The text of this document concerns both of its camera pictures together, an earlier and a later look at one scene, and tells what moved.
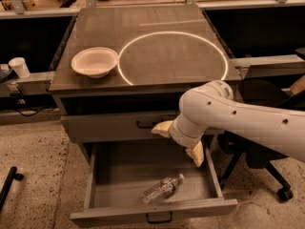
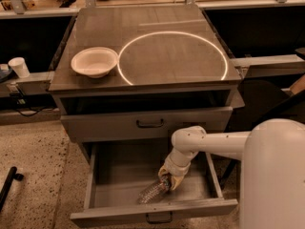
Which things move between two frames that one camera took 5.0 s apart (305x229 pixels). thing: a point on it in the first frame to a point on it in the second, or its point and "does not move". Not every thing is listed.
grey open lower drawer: (118, 175) does not move
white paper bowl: (95, 62) does not move
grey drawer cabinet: (162, 51) does not move
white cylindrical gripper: (178, 135) to (175, 169)
